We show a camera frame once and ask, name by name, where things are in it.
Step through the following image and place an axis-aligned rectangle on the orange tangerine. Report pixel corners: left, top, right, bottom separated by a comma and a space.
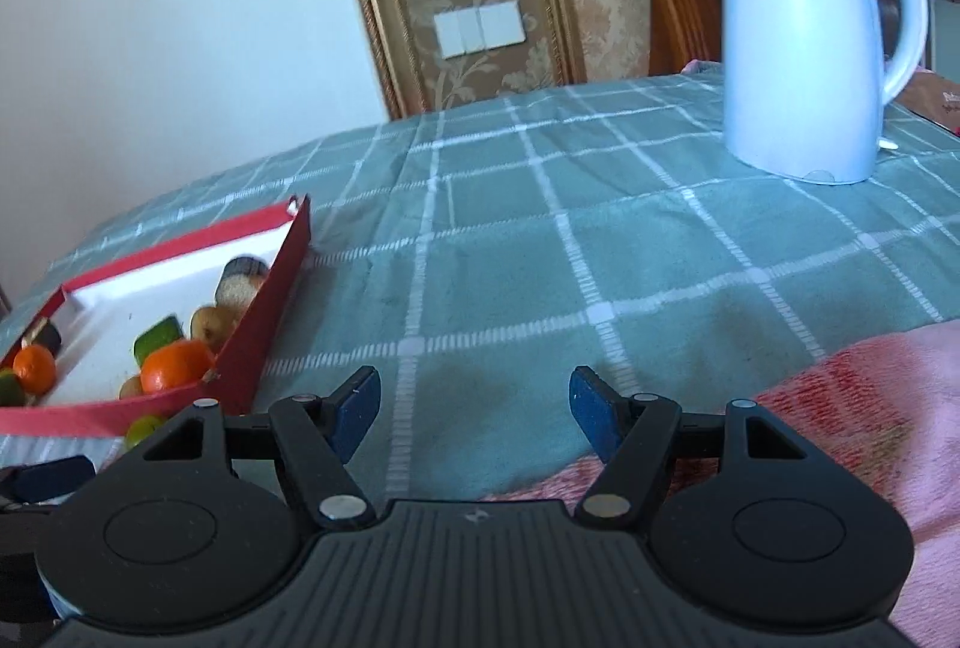
140, 339, 215, 394
11, 344, 57, 398

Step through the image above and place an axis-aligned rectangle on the green fruit piece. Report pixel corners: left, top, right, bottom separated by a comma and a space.
132, 315, 184, 367

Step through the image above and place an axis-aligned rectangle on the round green fruit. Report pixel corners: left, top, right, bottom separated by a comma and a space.
0, 368, 28, 407

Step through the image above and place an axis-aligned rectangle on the small green lime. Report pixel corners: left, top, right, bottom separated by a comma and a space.
124, 414, 166, 450

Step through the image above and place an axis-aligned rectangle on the small brown fruit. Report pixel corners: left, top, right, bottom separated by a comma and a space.
117, 375, 143, 400

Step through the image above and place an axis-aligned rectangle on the brown kiwi-like fruit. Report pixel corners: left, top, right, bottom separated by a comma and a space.
190, 305, 236, 354

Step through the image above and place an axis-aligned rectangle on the red cardboard tray box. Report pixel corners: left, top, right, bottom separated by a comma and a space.
2, 198, 311, 439

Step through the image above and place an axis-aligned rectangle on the dark cut eggplant piece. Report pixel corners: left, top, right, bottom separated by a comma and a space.
215, 256, 270, 315

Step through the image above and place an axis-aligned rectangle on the green checkered tablecloth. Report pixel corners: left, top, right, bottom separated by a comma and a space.
47, 65, 958, 499

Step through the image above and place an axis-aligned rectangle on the pink floral towel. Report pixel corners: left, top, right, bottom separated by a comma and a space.
517, 323, 958, 646

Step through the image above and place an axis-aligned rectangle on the white electric kettle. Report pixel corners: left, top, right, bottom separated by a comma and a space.
721, 0, 929, 185

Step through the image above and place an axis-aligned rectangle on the brown packet on table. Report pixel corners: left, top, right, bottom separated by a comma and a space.
896, 66, 960, 136

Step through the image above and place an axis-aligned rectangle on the white wall switch plate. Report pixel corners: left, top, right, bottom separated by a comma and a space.
433, 0, 527, 60

